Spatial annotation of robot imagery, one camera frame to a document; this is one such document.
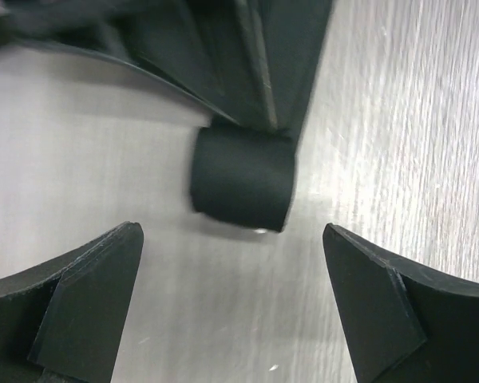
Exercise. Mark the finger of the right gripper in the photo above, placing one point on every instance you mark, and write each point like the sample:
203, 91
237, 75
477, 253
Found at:
214, 51

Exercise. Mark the black tie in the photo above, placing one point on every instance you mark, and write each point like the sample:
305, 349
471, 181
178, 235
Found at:
244, 173

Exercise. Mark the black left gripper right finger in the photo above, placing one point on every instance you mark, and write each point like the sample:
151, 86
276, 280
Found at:
403, 321

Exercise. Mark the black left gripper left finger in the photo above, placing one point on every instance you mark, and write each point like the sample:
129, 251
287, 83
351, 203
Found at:
62, 320

